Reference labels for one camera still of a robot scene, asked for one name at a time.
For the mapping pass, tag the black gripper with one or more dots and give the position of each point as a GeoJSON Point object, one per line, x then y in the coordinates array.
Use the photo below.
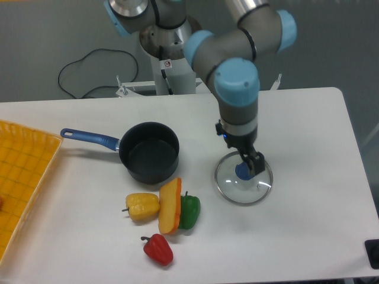
{"type": "Point", "coordinates": [242, 137]}

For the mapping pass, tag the toy bread slice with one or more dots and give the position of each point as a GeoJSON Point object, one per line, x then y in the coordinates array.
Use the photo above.
{"type": "Point", "coordinates": [170, 206]}

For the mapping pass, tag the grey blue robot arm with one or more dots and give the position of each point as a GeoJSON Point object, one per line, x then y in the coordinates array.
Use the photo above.
{"type": "Point", "coordinates": [224, 63]}

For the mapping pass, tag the glass pot lid blue knob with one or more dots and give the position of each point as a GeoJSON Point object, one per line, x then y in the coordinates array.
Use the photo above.
{"type": "Point", "coordinates": [237, 185]}

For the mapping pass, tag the green toy bell pepper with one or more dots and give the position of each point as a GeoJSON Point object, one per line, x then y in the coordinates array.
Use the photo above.
{"type": "Point", "coordinates": [190, 210]}

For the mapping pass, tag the yellow toy bell pepper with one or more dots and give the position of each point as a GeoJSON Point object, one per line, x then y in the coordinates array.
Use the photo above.
{"type": "Point", "coordinates": [141, 206]}

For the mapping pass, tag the red toy bell pepper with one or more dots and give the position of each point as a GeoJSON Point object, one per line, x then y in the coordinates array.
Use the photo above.
{"type": "Point", "coordinates": [157, 249]}

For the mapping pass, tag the black device at table edge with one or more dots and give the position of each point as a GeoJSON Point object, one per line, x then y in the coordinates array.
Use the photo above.
{"type": "Point", "coordinates": [372, 249]}

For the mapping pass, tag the yellow plastic basket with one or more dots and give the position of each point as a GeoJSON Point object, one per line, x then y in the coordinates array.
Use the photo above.
{"type": "Point", "coordinates": [27, 154]}

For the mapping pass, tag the black saucepan blue handle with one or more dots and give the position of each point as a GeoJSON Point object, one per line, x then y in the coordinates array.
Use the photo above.
{"type": "Point", "coordinates": [149, 150]}

